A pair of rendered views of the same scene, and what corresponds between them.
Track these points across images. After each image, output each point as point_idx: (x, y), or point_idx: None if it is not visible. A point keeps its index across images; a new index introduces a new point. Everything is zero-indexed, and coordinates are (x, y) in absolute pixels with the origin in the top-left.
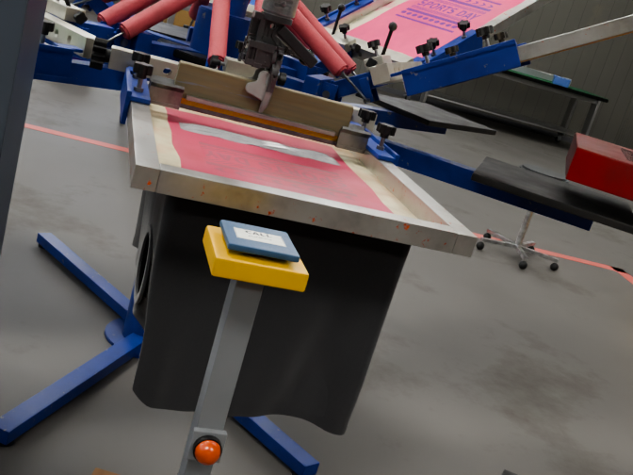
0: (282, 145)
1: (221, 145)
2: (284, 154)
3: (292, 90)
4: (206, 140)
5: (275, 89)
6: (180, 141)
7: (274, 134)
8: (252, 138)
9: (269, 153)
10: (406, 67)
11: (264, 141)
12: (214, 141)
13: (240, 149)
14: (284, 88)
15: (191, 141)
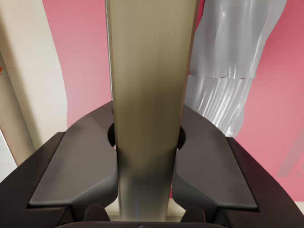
0: (223, 21)
1: (279, 150)
2: (283, 31)
3: (149, 19)
4: (263, 167)
5: (180, 124)
6: (288, 194)
7: (64, 1)
8: (214, 95)
9: (290, 70)
10: None
11: (221, 70)
12: (262, 158)
13: (289, 125)
14: (151, 76)
15: (280, 183)
